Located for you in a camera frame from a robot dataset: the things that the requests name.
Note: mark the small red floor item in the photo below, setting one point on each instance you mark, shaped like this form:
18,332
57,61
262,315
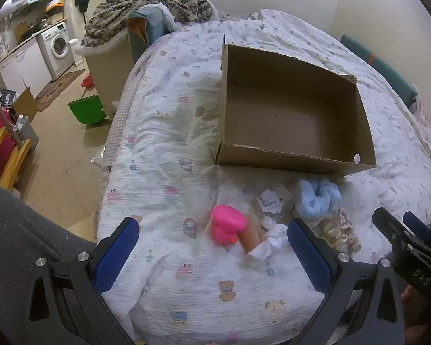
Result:
87,81

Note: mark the person's right hand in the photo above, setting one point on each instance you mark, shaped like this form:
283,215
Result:
409,300

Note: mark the small crumpled white paper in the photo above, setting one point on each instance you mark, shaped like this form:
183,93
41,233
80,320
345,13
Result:
271,222

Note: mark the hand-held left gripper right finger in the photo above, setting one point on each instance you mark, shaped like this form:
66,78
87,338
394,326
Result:
309,258

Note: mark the grey trash bin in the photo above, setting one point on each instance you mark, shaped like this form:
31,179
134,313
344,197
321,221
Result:
27,134

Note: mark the brown cardboard box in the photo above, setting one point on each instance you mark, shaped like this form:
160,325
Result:
294,115

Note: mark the brown patterned knit blanket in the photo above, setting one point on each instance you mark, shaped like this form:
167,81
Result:
147,3

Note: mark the yellow wooden rack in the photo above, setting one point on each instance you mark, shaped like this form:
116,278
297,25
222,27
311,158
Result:
16,161

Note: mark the clear plastic wrap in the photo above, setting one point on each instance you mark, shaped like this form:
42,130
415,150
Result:
100,158

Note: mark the teal pillow with fluffy trim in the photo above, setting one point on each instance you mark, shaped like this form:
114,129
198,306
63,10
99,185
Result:
149,32

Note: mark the open cardboard carton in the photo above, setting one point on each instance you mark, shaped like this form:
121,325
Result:
25,104

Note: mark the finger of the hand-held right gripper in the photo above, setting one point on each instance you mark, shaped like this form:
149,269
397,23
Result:
418,228
389,226

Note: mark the crumpled printed paper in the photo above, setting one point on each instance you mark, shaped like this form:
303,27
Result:
273,197

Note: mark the teal headboard cushion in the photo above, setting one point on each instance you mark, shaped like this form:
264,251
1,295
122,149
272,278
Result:
380,66

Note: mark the cream frilly scrunchie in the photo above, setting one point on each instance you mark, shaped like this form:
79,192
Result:
339,231

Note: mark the brown doormat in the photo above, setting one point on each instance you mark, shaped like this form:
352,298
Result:
57,90

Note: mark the black and white bag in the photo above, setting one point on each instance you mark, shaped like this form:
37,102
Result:
8,97

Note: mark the light blue fluffy cloth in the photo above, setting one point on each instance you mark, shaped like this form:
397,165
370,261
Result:
314,197

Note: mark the person's grey clothing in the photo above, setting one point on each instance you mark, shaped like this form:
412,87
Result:
18,237

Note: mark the white washing machine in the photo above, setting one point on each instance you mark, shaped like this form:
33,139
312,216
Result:
57,46

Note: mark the green plastic bin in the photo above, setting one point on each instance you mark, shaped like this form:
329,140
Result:
88,111

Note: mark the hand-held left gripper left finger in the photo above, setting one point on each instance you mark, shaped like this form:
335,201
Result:
116,255

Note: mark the doll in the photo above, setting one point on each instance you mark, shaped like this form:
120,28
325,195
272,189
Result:
227,227

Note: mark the beige laundry basket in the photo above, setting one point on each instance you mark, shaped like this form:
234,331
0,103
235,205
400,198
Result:
107,72

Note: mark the white kitchen cabinets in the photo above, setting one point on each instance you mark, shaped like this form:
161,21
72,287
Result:
25,66

